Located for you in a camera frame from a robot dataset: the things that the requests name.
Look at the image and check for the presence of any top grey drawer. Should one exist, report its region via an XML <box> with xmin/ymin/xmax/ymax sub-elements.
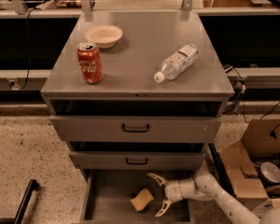
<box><xmin>50</xmin><ymin>116</ymin><xmax>221</xmax><ymax>143</ymax></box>

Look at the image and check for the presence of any red cola can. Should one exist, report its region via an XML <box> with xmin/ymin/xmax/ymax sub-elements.
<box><xmin>77</xmin><ymin>42</ymin><xmax>104</xmax><ymax>84</ymax></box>

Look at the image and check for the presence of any black cable left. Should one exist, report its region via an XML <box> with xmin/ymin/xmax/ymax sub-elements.
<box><xmin>20</xmin><ymin>7</ymin><xmax>41</xmax><ymax>91</ymax></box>

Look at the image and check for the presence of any clear plastic water bottle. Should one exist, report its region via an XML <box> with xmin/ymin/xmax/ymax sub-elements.
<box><xmin>153</xmin><ymin>44</ymin><xmax>200</xmax><ymax>83</ymax></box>

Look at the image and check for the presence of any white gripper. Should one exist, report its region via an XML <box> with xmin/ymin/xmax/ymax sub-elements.
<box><xmin>147</xmin><ymin>173</ymin><xmax>196</xmax><ymax>217</ymax></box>

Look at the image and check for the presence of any grey metal drawer cabinet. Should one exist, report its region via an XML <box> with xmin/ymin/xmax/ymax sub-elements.
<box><xmin>40</xmin><ymin>10</ymin><xmax>235</xmax><ymax>224</ymax></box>

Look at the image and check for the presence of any brown cardboard box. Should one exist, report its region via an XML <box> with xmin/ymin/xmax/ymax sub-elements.
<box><xmin>220</xmin><ymin>119</ymin><xmax>280</xmax><ymax>217</ymax></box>

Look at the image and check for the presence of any black metal leg right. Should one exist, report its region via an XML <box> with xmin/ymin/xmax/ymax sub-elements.
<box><xmin>208</xmin><ymin>143</ymin><xmax>233</xmax><ymax>194</ymax></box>

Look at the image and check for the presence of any black metal leg left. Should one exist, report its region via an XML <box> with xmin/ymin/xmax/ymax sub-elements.
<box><xmin>0</xmin><ymin>179</ymin><xmax>39</xmax><ymax>224</ymax></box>

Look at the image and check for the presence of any grey bowl in box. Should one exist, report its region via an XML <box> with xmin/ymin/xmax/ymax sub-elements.
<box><xmin>260</xmin><ymin>161</ymin><xmax>280</xmax><ymax>184</ymax></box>

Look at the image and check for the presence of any black cables right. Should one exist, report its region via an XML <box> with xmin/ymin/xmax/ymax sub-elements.
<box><xmin>223</xmin><ymin>64</ymin><xmax>247</xmax><ymax>115</ymax></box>

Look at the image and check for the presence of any white paper bowl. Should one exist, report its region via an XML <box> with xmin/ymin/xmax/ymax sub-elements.
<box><xmin>85</xmin><ymin>25</ymin><xmax>123</xmax><ymax>49</ymax></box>

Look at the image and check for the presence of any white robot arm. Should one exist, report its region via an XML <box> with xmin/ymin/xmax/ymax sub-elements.
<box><xmin>147</xmin><ymin>170</ymin><xmax>280</xmax><ymax>224</ymax></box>

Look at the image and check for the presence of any middle grey drawer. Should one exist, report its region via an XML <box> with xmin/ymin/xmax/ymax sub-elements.
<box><xmin>69</xmin><ymin>151</ymin><xmax>205</xmax><ymax>171</ymax></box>

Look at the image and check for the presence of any black metal leg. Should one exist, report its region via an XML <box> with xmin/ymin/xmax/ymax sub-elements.
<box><xmin>0</xmin><ymin>179</ymin><xmax>39</xmax><ymax>224</ymax></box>
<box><xmin>208</xmin><ymin>143</ymin><xmax>233</xmax><ymax>194</ymax></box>

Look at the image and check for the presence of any bottom grey open drawer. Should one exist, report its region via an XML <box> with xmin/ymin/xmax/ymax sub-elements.
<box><xmin>79</xmin><ymin>170</ymin><xmax>194</xmax><ymax>224</ymax></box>

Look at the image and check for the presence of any yellow sponge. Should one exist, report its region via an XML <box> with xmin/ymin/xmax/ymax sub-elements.
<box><xmin>130</xmin><ymin>188</ymin><xmax>155</xmax><ymax>212</ymax></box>

